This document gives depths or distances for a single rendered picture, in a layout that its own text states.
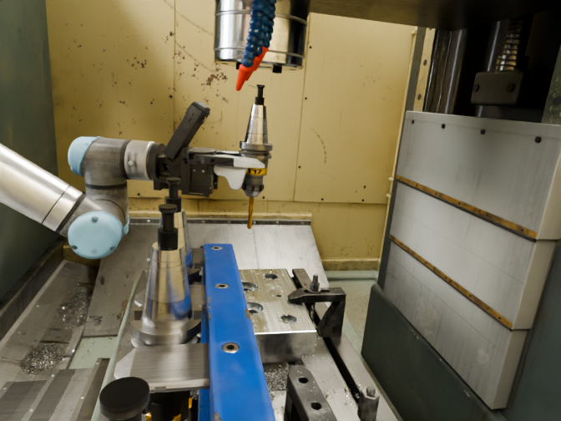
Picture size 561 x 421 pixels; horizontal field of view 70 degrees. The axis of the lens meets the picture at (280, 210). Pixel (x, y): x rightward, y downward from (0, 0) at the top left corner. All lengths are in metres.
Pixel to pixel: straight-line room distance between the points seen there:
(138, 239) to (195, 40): 0.83
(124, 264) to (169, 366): 1.35
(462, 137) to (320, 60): 1.03
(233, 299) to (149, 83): 1.42
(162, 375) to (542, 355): 0.66
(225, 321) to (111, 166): 0.49
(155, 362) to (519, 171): 0.64
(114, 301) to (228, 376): 1.27
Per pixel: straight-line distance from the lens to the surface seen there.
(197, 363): 0.34
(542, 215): 0.75
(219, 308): 0.39
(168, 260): 0.35
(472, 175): 0.87
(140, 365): 0.35
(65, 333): 1.50
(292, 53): 0.69
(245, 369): 0.32
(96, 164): 0.81
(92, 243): 0.69
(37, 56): 1.70
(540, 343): 0.84
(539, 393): 0.86
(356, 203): 1.96
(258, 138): 0.73
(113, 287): 1.61
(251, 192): 0.75
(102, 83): 1.78
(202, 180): 0.75
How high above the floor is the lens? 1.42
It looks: 16 degrees down
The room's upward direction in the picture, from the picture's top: 5 degrees clockwise
